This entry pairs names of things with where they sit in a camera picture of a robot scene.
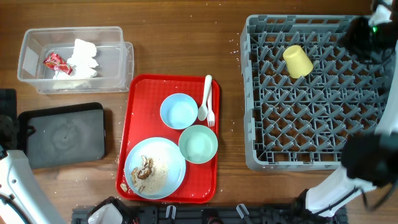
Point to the red candy wrapper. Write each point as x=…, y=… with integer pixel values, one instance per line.
x=58, y=64

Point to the black plastic tray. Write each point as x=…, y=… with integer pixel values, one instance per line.
x=63, y=135

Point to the yellow plastic cup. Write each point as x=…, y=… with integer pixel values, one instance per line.
x=297, y=62

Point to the red serving tray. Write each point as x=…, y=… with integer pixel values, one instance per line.
x=143, y=121

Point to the white napkin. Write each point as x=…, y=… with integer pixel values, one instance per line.
x=83, y=64

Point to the small light blue saucer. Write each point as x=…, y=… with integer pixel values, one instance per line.
x=178, y=111

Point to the white plastic spoon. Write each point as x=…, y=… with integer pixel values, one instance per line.
x=203, y=110

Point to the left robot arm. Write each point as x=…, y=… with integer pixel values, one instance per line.
x=22, y=199

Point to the rice and food scraps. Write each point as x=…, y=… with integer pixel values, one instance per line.
x=150, y=176

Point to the mint green bowl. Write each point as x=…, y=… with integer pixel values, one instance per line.
x=198, y=144

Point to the large light blue plate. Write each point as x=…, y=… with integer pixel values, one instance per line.
x=165, y=150

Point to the peanut on tray edge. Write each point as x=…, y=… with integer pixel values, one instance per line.
x=124, y=187

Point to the white plastic fork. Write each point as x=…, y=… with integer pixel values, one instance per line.
x=210, y=115

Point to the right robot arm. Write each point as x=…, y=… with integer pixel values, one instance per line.
x=368, y=161

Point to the clear plastic waste bin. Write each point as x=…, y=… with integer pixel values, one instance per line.
x=114, y=55

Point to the grey dishwasher rack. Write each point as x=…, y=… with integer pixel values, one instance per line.
x=302, y=124

